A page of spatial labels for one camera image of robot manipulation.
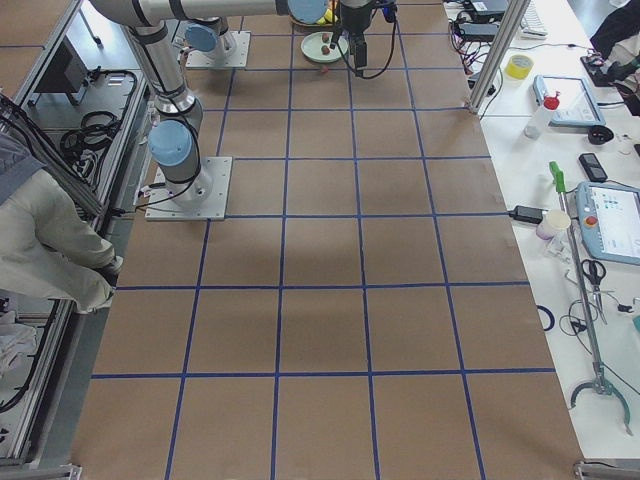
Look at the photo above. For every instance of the black scissors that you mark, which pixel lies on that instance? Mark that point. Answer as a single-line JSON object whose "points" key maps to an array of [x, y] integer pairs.
{"points": [[595, 272]]}

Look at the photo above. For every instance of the yellow banana bunch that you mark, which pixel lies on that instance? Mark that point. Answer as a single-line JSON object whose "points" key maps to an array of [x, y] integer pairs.
{"points": [[326, 19]]}

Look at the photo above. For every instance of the woven wicker basket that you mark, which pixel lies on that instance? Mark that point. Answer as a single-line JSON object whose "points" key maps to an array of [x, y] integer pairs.
{"points": [[300, 23]]}

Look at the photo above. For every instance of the person in beige clothes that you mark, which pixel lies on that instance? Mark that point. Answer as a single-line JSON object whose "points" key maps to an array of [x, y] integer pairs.
{"points": [[47, 251]]}

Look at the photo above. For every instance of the black small bowl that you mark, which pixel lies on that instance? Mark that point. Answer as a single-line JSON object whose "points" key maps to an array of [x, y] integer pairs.
{"points": [[600, 135]]}

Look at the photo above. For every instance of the far teach pendant tablet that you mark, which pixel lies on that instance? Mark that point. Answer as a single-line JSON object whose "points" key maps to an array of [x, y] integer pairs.
{"points": [[577, 105]]}

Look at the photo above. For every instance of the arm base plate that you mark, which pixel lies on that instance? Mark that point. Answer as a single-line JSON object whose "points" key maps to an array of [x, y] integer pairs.
{"points": [[209, 50], [205, 199]]}

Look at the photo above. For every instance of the yellow tape roll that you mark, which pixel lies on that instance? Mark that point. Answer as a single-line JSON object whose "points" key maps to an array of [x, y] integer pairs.
{"points": [[519, 66]]}

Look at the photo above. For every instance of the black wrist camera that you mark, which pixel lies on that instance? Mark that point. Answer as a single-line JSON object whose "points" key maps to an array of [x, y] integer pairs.
{"points": [[389, 10]]}

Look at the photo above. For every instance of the white crumpled cloth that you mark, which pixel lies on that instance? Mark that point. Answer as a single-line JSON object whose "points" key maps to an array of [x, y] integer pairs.
{"points": [[17, 341]]}

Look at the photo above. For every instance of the clear bottle red cap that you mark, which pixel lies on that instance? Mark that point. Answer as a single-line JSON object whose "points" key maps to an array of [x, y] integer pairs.
{"points": [[542, 117]]}

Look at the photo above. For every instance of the pale green plate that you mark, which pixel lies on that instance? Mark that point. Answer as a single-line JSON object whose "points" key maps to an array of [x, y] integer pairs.
{"points": [[311, 48]]}

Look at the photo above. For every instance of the aluminium frame post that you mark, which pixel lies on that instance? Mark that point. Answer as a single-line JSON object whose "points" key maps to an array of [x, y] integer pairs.
{"points": [[508, 27]]}

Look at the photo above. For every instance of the paper cup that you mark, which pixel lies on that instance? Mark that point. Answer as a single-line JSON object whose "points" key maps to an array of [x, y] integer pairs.
{"points": [[554, 222]]}

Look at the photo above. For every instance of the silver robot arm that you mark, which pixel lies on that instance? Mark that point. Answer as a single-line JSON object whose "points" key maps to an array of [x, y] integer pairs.
{"points": [[151, 13], [174, 139]]}

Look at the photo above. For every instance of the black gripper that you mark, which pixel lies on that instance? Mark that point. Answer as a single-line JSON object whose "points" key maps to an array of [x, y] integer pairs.
{"points": [[353, 21]]}

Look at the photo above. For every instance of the near teach pendant tablet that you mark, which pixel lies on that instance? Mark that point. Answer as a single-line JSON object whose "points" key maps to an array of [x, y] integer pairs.
{"points": [[609, 221]]}

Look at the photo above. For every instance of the teach pendant tablet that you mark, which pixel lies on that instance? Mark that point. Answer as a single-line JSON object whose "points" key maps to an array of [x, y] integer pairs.
{"points": [[609, 221], [577, 105]]}

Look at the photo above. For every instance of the black power adapter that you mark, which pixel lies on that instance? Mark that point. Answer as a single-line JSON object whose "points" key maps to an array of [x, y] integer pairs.
{"points": [[526, 214]]}

